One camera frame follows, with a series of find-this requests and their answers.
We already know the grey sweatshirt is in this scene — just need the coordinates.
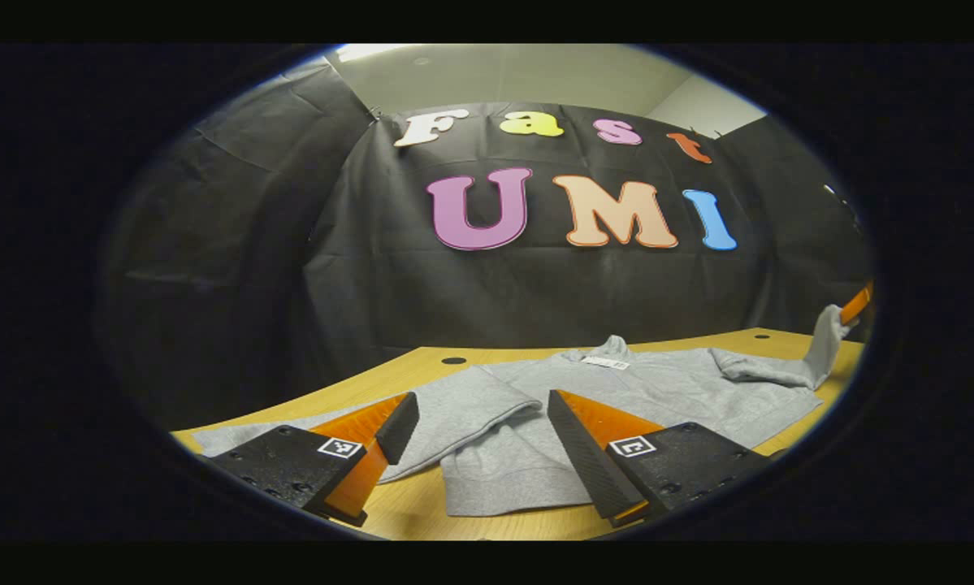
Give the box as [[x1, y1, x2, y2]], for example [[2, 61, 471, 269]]
[[192, 305, 853, 518]]

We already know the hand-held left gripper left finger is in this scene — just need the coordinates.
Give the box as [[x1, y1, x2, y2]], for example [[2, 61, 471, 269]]
[[201, 392, 420, 527]]

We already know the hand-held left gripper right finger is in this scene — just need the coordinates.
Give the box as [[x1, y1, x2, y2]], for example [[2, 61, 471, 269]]
[[547, 388, 772, 527]]

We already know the black backdrop cloth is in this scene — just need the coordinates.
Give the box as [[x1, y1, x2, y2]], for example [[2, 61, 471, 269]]
[[101, 57, 875, 431]]

